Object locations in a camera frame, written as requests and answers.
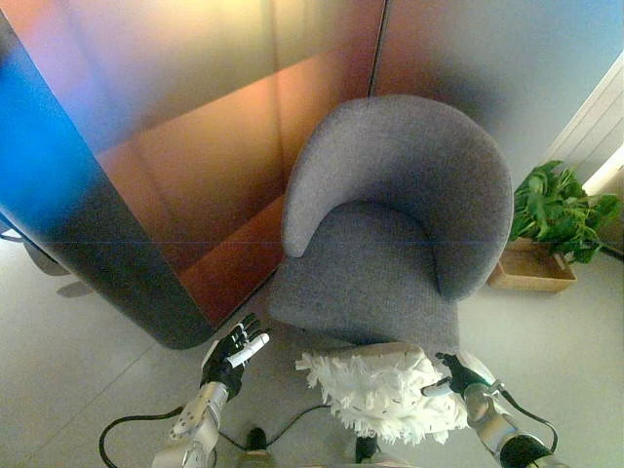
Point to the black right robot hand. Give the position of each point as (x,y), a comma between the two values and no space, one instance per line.
(458,376)

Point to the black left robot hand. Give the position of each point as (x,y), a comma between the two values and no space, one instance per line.
(229,358)

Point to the white fringed cloth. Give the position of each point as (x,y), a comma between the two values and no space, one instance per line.
(385,390)

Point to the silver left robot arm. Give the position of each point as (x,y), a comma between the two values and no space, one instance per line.
(195,424)

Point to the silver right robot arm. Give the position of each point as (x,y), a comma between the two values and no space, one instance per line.
(507,429)

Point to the black left robot foot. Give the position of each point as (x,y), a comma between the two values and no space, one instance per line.
(256,439)

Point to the black robot foot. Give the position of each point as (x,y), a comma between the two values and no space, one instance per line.
(256,439)
(366,448)

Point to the black right robot foot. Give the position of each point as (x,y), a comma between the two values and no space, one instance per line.
(366,448)

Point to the wooden planter box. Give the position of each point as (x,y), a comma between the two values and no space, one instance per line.
(534,268)

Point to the grey fabric armchair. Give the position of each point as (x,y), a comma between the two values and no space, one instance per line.
(390,219)

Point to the green leafy potted plant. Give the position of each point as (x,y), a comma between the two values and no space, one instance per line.
(556,209)

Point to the iridescent frosted glass partition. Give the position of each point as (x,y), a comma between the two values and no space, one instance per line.
(195,146)

